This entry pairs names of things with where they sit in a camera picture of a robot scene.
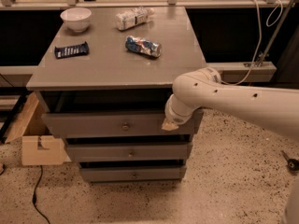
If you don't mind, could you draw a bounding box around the grey middle drawer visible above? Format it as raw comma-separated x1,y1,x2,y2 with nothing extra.
66,142,192,162

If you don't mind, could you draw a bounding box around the dark blue candy bar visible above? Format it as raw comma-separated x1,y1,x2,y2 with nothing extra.
54,42,89,59

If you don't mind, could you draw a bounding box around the black floor cable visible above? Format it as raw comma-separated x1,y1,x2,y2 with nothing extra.
32,165,51,224

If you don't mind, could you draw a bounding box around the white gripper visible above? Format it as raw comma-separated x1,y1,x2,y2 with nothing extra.
162,94,195,131

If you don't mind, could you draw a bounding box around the grey bottom drawer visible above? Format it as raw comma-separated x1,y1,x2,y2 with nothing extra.
80,165,187,182

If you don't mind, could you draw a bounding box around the black floor tool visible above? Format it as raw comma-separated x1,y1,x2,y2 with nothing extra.
281,151,299,172

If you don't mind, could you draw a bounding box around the cardboard box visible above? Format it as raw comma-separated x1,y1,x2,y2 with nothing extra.
5,92,70,166

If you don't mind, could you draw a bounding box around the crushed blue snack bag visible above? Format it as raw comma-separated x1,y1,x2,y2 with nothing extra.
125,35,162,58

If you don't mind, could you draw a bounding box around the grey drawer cabinet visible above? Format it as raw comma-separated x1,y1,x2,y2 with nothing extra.
27,7,205,172

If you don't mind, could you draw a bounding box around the white ceramic bowl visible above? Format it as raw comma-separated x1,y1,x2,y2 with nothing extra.
60,7,92,33

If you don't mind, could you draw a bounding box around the metal support pole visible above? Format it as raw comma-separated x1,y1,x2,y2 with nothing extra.
252,0,295,66

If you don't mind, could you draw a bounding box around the grey drawer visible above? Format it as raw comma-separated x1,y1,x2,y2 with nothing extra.
66,142,192,162
42,110,203,138
80,165,187,182

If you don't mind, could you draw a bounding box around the white plastic bottle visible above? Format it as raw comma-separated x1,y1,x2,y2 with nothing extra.
115,7,155,31

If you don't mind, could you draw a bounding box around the grey top drawer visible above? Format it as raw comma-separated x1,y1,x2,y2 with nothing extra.
42,110,203,138

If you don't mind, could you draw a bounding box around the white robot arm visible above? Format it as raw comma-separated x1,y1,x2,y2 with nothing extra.
166,68,299,224

